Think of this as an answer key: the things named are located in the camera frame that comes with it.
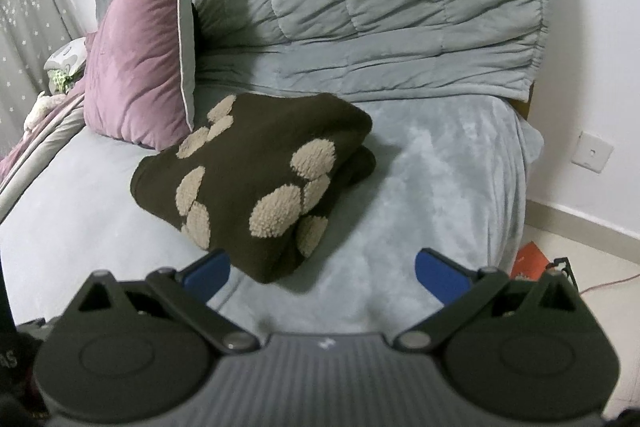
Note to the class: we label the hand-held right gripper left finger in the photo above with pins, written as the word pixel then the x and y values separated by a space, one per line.
pixel 207 274

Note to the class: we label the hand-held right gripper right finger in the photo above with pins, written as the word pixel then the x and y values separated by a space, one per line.
pixel 441 278

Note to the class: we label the brown sweater with beige patches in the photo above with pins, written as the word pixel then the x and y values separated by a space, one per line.
pixel 250 167

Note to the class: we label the light blue bed sheet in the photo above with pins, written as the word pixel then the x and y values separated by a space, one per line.
pixel 430 187

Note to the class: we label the orange box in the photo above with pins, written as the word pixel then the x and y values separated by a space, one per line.
pixel 531 259

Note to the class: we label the pink and grey quilt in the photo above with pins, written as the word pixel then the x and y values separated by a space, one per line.
pixel 35 147

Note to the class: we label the pink pillow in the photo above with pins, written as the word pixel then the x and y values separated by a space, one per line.
pixel 135 57

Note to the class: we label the white plush toy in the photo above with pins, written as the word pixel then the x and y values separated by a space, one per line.
pixel 42 109

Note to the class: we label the grey star-print curtain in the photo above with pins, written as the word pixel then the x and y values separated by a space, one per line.
pixel 25 7

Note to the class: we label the white wall socket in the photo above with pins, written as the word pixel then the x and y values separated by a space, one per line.
pixel 592 153

